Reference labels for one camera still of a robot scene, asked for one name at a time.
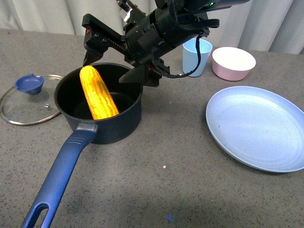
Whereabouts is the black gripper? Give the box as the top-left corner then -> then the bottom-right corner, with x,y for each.
82,7 -> 200,86

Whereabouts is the yellow corn cob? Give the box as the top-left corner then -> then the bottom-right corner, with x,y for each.
79,66 -> 119,120

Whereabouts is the glass lid with blue knob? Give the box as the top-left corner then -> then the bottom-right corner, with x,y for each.
0,74 -> 63,126

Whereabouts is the dark blue saucepan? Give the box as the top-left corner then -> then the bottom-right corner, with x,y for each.
21,63 -> 143,228

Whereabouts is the light blue cup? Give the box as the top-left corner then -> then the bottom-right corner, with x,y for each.
182,38 -> 213,77

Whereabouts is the pink bowl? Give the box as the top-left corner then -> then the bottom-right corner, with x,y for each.
212,47 -> 256,81

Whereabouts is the white curtain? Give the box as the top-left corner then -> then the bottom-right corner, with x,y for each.
0,0 -> 304,54

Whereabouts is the light blue plate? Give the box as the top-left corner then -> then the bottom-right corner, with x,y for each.
206,86 -> 304,173

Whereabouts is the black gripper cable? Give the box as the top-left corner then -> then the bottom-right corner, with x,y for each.
152,19 -> 220,78

